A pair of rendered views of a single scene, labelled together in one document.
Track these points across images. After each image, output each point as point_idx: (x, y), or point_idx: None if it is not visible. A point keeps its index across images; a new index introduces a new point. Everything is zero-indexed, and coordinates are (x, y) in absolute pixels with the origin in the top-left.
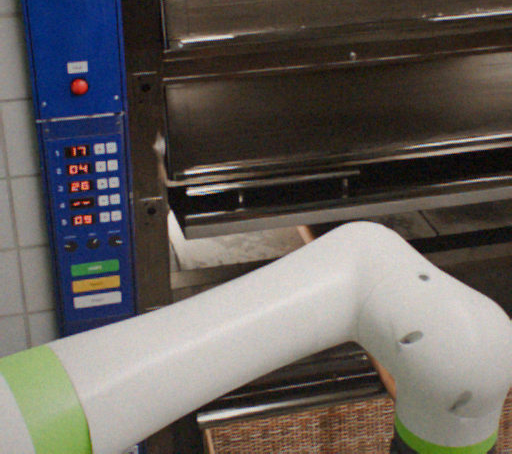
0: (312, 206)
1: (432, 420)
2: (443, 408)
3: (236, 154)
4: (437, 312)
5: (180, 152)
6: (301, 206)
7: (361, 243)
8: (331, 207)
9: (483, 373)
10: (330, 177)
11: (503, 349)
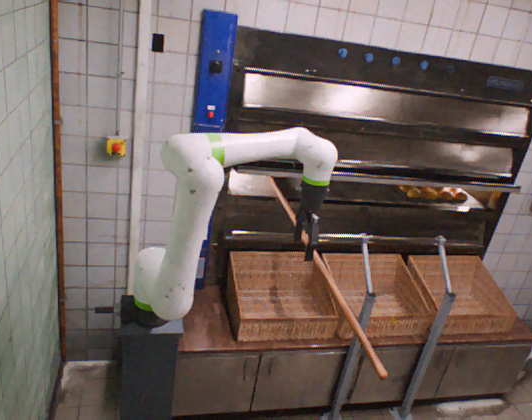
0: (282, 170)
1: (312, 171)
2: (315, 166)
3: None
4: (317, 141)
5: None
6: (278, 169)
7: (299, 130)
8: (288, 171)
9: (326, 156)
10: (289, 162)
11: (332, 152)
